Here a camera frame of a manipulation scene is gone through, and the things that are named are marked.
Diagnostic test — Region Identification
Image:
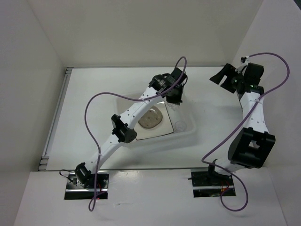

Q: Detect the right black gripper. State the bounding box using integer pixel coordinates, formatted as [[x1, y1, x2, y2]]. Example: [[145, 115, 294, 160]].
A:
[[210, 63, 246, 94]]

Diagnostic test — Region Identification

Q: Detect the clear plastic cup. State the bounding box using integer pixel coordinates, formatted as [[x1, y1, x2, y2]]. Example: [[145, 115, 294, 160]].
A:
[[174, 121, 187, 132], [167, 103, 180, 112]]

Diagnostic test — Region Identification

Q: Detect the white plastic bin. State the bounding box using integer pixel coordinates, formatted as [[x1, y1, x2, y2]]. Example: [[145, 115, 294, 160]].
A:
[[117, 94, 197, 154]]

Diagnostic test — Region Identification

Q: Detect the clear glass dish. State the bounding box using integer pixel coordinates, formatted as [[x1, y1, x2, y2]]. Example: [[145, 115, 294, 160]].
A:
[[138, 106, 163, 129]]

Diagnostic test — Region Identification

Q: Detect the square white plate black rim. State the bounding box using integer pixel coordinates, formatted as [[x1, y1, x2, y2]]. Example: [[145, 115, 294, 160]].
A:
[[134, 101, 174, 140]]

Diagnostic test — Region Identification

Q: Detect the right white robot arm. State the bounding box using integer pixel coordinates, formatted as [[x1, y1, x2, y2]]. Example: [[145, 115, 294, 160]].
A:
[[206, 61, 276, 185]]

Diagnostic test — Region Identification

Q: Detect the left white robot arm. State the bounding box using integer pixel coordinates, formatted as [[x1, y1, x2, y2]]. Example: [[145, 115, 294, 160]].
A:
[[75, 67, 188, 188]]

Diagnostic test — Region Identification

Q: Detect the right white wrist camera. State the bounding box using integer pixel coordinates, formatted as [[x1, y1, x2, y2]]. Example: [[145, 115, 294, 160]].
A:
[[235, 56, 250, 73]]

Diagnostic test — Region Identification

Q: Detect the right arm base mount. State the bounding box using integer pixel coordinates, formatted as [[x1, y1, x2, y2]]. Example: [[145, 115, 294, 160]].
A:
[[188, 168, 236, 198]]

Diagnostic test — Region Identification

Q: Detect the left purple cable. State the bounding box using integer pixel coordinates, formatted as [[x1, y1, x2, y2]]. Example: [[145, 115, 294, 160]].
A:
[[84, 56, 188, 212]]

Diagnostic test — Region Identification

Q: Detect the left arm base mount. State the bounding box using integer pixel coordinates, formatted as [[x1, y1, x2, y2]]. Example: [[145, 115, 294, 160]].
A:
[[64, 172, 109, 200]]

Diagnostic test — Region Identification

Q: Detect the aluminium rail left edge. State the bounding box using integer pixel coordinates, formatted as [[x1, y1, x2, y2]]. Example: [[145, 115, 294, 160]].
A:
[[37, 67, 73, 171]]

